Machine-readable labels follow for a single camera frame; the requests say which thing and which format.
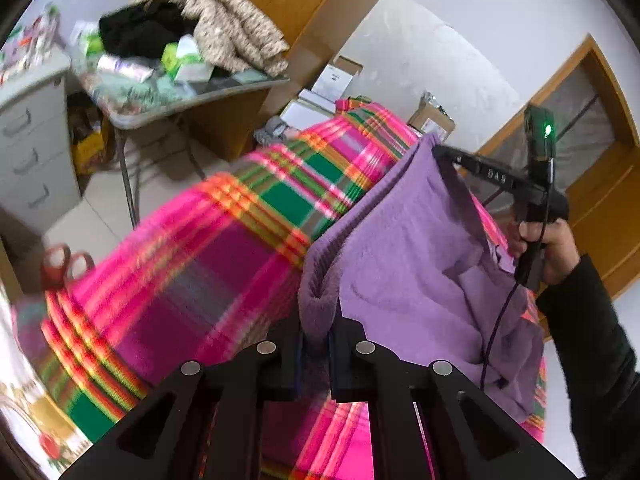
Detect pink plaid bed sheet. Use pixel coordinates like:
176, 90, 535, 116
12, 97, 548, 480

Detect green tissue pack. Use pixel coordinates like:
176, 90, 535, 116
70, 21, 106, 58
161, 34, 216, 83

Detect brown labelled cardboard box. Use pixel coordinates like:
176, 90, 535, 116
407, 91, 457, 142

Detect white lotion tube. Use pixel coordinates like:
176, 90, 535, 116
96, 55, 156, 83

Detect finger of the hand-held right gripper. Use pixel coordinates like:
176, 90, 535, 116
432, 145, 476, 171

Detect person's right hand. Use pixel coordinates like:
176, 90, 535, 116
506, 217, 583, 286

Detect folding table with printed top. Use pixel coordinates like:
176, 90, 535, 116
70, 50, 291, 231

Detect grey drawer cabinet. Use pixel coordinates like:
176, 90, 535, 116
0, 47, 83, 241

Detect white flat box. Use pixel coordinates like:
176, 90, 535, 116
295, 87, 341, 131

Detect red scissors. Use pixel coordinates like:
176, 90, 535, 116
40, 243, 96, 292

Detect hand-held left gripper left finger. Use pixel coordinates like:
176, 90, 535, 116
60, 322, 304, 480

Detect beige floral garment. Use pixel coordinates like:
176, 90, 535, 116
131, 0, 291, 77

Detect yellow bag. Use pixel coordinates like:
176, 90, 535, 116
70, 110, 113, 176

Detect white floral quilt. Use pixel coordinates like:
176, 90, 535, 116
0, 280, 96, 476

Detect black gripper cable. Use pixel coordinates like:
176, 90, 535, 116
479, 157, 555, 392

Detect colourful small boxes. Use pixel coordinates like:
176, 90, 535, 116
0, 2, 63, 83

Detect clear plastic door curtain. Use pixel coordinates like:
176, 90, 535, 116
480, 65, 616, 211

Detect purple sweater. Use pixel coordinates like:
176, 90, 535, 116
298, 132, 546, 423

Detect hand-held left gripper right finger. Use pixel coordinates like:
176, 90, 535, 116
330, 312, 576, 480

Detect person's right forearm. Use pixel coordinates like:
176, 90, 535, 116
535, 255, 640, 480

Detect white open cardboard box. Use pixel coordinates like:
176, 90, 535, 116
312, 55, 364, 100

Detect black garment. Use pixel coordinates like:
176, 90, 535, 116
98, 2, 201, 58

